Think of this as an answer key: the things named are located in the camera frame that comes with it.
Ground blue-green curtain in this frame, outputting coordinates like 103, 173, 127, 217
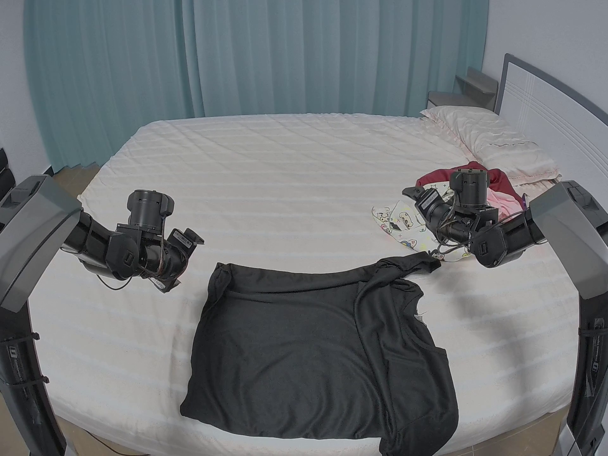
24, 0, 193, 172
183, 0, 490, 117

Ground pink garment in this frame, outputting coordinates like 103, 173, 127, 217
484, 190, 525, 218

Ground white printed pyjama top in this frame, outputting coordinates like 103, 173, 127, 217
370, 181, 476, 262

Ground cream pillow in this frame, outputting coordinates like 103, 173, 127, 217
420, 106, 562, 189

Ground bed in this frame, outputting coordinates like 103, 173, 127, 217
26, 54, 608, 452

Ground black chest of drawers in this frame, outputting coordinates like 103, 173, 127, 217
0, 148, 15, 203

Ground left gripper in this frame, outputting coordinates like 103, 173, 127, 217
142, 228, 206, 296

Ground grey bedside table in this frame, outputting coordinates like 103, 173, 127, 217
427, 67, 498, 113

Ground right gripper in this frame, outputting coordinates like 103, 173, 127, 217
403, 185, 471, 245

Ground dark red garment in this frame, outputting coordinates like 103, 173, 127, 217
416, 161, 516, 198

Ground black T-shirt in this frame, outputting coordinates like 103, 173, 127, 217
180, 252, 460, 455

